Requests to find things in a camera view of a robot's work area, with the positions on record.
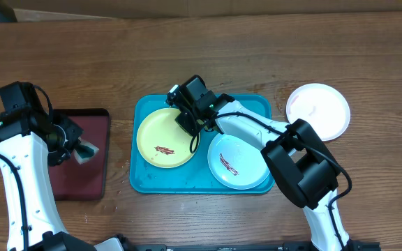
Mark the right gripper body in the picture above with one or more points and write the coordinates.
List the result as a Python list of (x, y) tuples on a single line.
[(195, 123)]

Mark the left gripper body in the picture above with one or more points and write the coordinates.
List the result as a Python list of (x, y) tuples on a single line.
[(63, 139)]

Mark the green and yellow sponge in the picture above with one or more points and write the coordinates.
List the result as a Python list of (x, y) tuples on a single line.
[(92, 152)]

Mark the yellow-green plate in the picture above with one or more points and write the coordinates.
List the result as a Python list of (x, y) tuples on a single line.
[(161, 141)]

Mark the white pink-rimmed plate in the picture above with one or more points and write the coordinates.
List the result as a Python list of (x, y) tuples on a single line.
[(322, 106)]

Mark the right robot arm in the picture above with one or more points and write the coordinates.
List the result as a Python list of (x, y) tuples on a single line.
[(300, 163)]

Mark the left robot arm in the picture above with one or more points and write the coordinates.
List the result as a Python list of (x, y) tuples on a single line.
[(31, 141)]

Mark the black tray with maroon liner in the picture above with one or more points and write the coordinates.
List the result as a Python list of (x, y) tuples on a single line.
[(72, 181)]

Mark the teal plastic tray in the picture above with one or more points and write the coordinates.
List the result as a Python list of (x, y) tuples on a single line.
[(193, 177)]

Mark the light blue plate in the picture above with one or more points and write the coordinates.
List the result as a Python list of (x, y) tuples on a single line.
[(235, 163)]

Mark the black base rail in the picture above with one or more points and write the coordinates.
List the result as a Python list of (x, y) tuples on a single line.
[(289, 246)]

